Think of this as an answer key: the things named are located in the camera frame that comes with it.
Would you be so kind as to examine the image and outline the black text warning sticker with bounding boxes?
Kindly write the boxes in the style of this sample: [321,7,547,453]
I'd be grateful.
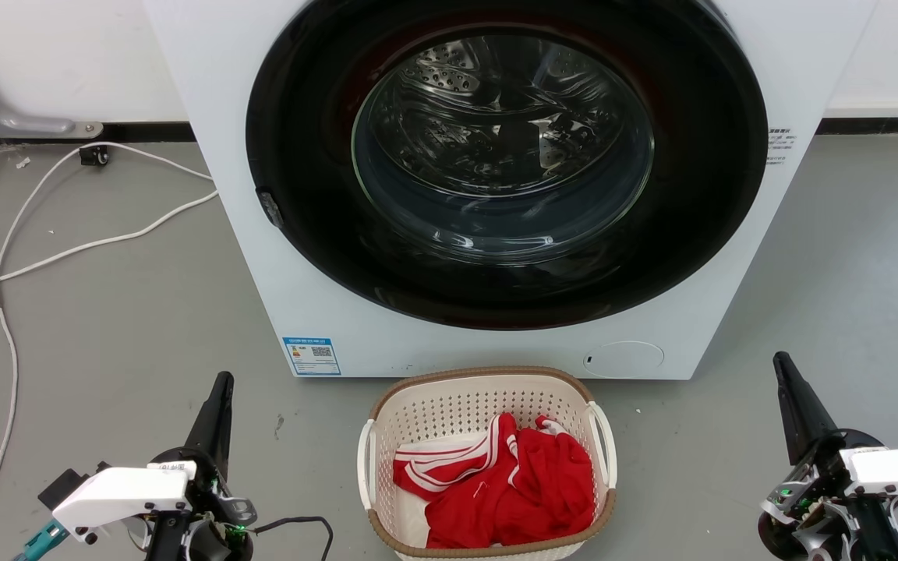
[765,128,794,168]

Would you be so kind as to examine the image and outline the red garment white stripes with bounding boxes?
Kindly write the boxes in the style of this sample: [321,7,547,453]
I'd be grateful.
[392,412,597,549]

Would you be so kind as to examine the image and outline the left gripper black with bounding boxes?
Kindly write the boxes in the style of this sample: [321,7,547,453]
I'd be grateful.
[137,372,258,561]

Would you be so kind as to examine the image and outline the round white filter cover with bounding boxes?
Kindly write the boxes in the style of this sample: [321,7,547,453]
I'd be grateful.
[582,340,666,379]

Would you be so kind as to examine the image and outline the black round washer door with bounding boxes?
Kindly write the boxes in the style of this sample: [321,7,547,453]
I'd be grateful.
[246,0,769,331]

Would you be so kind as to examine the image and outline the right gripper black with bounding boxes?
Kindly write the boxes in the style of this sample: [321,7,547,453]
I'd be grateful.
[756,351,898,561]

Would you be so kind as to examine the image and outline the long white power cable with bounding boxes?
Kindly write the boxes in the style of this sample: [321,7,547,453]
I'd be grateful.
[0,141,215,561]

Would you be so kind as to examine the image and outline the white hose cable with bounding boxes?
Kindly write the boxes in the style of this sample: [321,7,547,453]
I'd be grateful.
[0,189,220,300]

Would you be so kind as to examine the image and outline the white front-load washing machine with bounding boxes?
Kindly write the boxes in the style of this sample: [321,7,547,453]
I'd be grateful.
[143,0,880,382]

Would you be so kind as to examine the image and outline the blue energy label sticker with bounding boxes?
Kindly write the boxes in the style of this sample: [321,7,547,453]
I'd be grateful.
[282,337,341,377]

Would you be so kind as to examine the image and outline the white laundry basket brown rim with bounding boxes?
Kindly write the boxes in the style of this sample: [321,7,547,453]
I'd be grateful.
[356,366,618,561]

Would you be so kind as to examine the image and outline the thin black cable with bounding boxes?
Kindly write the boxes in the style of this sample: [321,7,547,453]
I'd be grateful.
[253,515,334,561]

